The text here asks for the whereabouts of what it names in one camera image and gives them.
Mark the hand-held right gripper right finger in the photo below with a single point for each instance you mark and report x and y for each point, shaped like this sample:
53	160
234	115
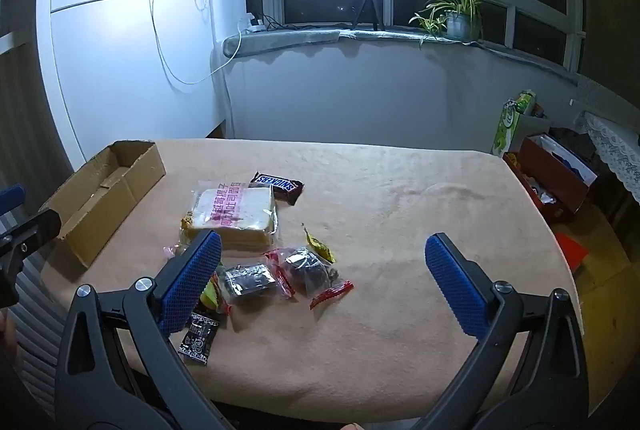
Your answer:
455	290

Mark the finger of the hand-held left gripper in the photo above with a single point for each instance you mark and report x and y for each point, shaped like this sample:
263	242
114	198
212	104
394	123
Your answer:
12	198
35	230

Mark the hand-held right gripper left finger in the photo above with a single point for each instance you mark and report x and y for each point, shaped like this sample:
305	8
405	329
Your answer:
190	280

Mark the green jelly cup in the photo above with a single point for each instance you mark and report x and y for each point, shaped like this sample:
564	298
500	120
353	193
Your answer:
210	297

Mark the pink candy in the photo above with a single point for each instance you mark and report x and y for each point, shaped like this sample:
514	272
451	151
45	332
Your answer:
168	251

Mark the clear silver dark snack packet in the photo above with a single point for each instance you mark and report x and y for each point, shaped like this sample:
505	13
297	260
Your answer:
247	282

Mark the black patterned snack packet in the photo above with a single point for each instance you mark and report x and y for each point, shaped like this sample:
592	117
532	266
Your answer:
197	340

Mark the sliced bread packet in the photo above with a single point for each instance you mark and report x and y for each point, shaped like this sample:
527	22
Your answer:
235	215

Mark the brown cardboard box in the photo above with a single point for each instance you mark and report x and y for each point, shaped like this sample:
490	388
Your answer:
115	205

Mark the clear red-edged dark snack packet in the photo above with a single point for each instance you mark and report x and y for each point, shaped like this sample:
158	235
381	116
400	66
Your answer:
305	267

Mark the brown chocolate bar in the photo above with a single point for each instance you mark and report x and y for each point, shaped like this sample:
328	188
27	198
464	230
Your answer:
275	184

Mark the yellow snack packet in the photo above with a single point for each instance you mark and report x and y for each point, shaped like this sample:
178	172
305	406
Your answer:
320	247

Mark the red paper sheet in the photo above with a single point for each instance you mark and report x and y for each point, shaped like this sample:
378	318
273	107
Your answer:
570	250

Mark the red box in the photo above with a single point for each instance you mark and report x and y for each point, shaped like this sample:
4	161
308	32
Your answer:
550	170

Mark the green carton box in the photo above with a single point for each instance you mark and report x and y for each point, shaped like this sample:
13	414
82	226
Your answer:
502	130

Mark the white cabinet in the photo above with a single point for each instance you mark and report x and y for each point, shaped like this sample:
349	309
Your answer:
125	60

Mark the white lace cloth side table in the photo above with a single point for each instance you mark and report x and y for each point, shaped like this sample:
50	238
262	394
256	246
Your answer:
615	145

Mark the grey windowsill mat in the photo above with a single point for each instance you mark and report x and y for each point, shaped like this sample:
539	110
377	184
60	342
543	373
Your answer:
280	41

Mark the white power strip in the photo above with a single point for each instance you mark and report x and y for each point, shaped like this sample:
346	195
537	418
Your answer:
252	29

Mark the potted spider plant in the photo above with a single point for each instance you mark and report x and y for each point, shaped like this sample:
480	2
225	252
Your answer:
457	25

